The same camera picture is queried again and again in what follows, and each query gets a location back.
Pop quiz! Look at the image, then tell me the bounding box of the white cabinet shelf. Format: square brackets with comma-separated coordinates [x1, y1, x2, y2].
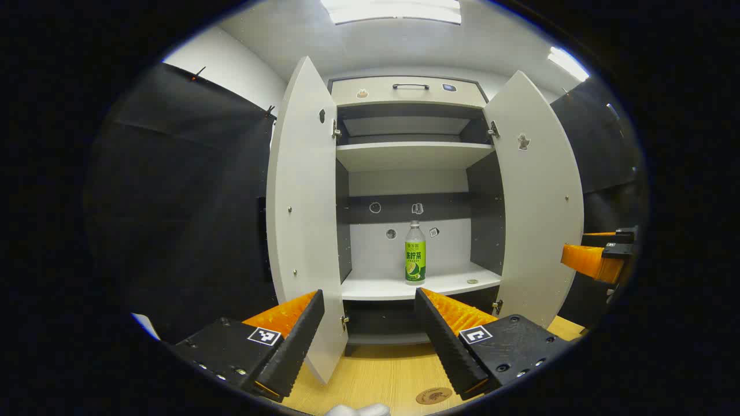
[336, 142, 495, 172]

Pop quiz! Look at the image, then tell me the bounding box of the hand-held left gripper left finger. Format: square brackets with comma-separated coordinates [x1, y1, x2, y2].
[171, 289, 325, 403]

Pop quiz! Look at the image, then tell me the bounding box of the green label plastic bottle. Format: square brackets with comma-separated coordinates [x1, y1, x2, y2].
[405, 220, 427, 286]

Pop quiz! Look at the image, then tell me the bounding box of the black backdrop cloth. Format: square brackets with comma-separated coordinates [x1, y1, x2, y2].
[87, 62, 279, 347]
[549, 75, 645, 330]

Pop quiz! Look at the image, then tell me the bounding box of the large ceiling light panel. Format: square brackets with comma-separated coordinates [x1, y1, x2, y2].
[321, 0, 462, 25]

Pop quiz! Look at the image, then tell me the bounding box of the white cabinet door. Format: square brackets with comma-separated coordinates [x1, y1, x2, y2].
[483, 70, 584, 329]
[266, 56, 349, 385]

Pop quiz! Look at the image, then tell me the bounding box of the round brown coaster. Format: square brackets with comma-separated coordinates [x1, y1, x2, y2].
[416, 387, 453, 405]

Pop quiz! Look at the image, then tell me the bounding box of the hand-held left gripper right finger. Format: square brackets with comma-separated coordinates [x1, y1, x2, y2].
[414, 287, 572, 401]

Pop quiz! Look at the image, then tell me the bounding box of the white and grey cabinet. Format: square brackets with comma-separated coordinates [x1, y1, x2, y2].
[327, 75, 504, 356]

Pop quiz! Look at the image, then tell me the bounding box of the white cabinet drawer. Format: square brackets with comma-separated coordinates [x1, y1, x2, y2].
[331, 76, 487, 109]

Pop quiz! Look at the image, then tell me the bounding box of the small ceiling light panel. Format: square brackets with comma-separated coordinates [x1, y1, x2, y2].
[548, 46, 590, 81]

